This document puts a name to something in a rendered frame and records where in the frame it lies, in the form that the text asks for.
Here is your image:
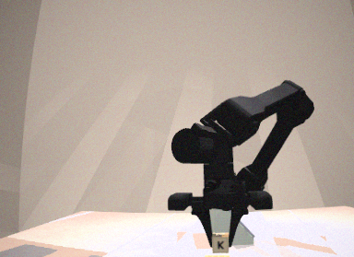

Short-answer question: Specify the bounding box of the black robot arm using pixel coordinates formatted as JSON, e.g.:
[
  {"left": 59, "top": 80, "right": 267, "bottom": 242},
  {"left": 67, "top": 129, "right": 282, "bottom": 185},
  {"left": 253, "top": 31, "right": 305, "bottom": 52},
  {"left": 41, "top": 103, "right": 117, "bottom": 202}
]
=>
[{"left": 171, "top": 80, "right": 314, "bottom": 211}]

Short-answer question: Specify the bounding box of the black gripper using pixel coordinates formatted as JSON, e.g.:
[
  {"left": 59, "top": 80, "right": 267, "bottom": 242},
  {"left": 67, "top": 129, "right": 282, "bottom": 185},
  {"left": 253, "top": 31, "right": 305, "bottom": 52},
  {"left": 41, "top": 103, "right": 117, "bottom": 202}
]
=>
[{"left": 168, "top": 163, "right": 273, "bottom": 248}]

